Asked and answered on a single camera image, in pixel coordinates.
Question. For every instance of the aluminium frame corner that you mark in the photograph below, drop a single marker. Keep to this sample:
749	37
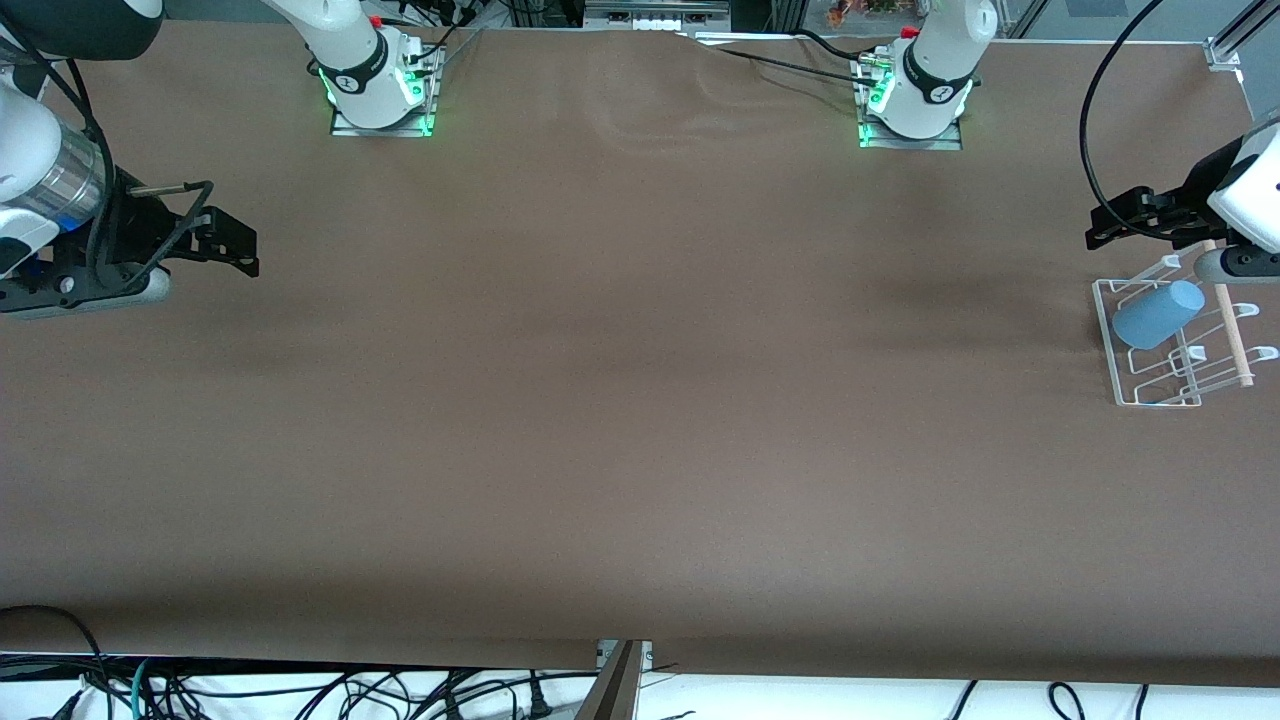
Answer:
1222	52

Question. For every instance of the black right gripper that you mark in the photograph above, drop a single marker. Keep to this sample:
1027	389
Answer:
128	228

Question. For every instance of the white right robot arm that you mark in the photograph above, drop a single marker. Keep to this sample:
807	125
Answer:
25	150

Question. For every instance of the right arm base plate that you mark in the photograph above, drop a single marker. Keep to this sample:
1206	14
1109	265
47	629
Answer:
345	125

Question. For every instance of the silver metal bracket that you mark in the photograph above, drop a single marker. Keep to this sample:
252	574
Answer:
647	652

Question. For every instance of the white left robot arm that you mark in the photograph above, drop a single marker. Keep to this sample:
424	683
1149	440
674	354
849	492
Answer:
955	20

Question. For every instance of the brown table cover sheet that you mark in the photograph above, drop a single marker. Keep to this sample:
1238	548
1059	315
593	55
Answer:
640	400

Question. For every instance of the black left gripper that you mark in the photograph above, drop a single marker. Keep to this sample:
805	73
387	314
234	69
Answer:
1192	193

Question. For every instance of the blue plastic cup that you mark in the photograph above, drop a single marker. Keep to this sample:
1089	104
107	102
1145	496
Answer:
1155	318

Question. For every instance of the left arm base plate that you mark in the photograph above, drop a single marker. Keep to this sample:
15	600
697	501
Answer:
945	143

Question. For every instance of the orange patterned object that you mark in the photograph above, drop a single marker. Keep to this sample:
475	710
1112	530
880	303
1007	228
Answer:
850	12

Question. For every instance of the white power strip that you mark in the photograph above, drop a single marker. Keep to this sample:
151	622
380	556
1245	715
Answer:
655	20

